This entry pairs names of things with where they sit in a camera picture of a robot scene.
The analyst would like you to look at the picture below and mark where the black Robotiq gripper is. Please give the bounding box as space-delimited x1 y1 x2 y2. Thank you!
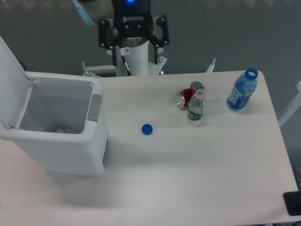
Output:
98 0 170 66

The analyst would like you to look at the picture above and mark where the white trash can lid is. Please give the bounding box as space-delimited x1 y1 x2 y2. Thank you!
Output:
0 39 40 129

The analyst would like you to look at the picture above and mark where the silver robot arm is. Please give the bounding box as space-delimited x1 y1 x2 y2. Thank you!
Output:
74 0 170 66

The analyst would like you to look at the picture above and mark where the crushed red soda can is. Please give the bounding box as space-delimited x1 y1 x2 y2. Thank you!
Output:
175 81 205 110

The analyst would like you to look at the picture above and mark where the clear white bottle cap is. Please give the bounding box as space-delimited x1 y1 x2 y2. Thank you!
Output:
160 111 170 118

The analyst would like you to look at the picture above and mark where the blue bottle cap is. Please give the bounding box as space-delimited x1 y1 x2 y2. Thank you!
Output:
141 123 153 136

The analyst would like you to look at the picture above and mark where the white plastic trash can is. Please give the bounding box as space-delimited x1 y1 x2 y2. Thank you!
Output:
0 72 108 176

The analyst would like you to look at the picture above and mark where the clear green-label water bottle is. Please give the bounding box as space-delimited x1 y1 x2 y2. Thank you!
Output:
188 88 205 121

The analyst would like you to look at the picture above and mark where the blue drink bottle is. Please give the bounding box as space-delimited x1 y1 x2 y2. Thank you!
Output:
227 67 258 112

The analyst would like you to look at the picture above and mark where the white furniture leg right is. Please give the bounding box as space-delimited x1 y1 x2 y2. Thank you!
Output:
278 81 301 127

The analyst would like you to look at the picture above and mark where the black device at edge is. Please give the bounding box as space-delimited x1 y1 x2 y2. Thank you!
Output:
283 191 301 216

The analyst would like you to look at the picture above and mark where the black cable on pedestal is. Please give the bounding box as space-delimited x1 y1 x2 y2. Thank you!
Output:
120 55 133 77

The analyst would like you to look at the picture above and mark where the white metal base frame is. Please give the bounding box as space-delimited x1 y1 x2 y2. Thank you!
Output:
81 56 217 77

